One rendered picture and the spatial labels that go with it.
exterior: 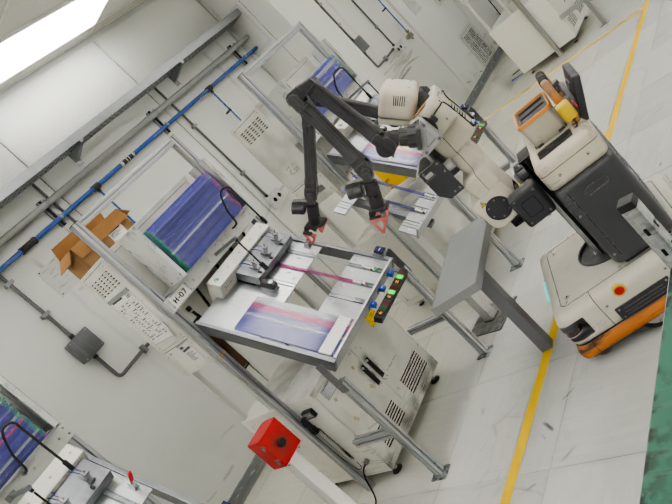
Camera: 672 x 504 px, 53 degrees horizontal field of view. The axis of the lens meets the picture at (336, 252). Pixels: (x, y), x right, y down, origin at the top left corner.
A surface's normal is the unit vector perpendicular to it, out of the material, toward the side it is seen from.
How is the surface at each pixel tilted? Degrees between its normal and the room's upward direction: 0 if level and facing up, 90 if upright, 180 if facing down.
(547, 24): 90
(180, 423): 90
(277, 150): 90
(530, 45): 90
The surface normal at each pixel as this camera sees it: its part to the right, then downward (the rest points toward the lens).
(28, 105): 0.58, -0.38
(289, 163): -0.41, 0.62
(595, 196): -0.15, 0.43
